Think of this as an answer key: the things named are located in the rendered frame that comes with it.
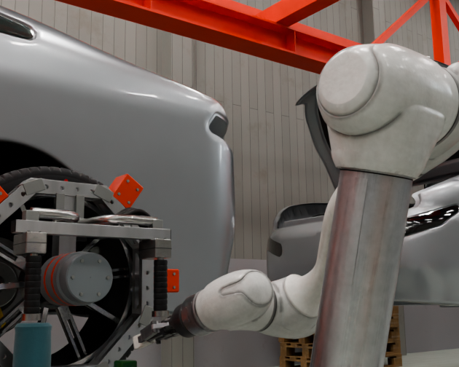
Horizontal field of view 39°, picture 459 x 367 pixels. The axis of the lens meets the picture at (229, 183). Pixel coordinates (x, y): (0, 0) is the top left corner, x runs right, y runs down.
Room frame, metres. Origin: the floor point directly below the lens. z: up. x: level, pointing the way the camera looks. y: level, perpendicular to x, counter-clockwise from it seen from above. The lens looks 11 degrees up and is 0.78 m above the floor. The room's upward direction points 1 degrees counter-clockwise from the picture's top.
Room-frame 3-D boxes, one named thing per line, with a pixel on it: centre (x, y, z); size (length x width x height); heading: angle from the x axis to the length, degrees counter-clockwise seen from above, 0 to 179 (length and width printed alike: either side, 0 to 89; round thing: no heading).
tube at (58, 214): (1.62, 0.47, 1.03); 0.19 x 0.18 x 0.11; 37
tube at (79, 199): (1.74, 0.31, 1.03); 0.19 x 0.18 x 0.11; 37
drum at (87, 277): (1.72, 0.42, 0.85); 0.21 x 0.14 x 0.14; 37
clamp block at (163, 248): (1.71, 0.20, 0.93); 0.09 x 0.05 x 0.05; 37
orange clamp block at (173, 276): (1.97, 0.21, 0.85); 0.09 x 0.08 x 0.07; 127
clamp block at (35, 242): (1.51, 0.47, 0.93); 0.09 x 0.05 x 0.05; 37
